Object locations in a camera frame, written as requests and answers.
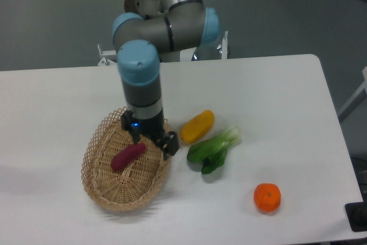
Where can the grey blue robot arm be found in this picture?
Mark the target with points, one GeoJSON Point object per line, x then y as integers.
{"type": "Point", "coordinates": [139, 61]}

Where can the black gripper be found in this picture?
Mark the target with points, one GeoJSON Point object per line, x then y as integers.
{"type": "Point", "coordinates": [152, 128]}

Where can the black device at table edge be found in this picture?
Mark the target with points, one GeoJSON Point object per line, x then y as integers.
{"type": "Point", "coordinates": [356, 213]}

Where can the green bok choy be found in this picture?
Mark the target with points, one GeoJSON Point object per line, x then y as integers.
{"type": "Point", "coordinates": [212, 153]}

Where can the woven wicker basket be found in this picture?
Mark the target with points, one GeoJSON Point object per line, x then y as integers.
{"type": "Point", "coordinates": [127, 189]}

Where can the yellow mango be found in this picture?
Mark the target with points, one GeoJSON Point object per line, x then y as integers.
{"type": "Point", "coordinates": [197, 127]}

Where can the white furniture leg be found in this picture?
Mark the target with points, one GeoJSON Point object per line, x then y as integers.
{"type": "Point", "coordinates": [357, 97]}

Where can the white metal base frame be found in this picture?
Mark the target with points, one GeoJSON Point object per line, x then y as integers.
{"type": "Point", "coordinates": [213, 51]}

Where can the orange tangerine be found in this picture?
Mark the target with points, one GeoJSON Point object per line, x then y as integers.
{"type": "Point", "coordinates": [267, 197]}

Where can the purple sweet potato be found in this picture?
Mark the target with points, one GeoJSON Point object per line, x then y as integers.
{"type": "Point", "coordinates": [127, 155]}

